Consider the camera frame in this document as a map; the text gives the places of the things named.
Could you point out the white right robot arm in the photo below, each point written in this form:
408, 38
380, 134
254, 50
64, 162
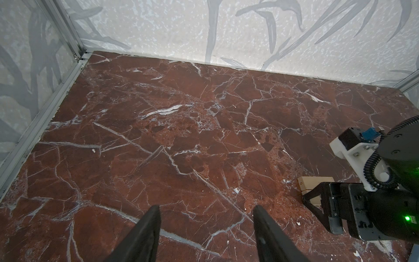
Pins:
384, 205

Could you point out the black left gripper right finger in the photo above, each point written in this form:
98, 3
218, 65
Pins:
272, 243

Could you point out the natural wood long block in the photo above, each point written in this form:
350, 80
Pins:
308, 183

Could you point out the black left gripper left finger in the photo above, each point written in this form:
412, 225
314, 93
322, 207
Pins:
141, 243

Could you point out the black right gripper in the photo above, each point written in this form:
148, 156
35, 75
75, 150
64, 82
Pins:
344, 202

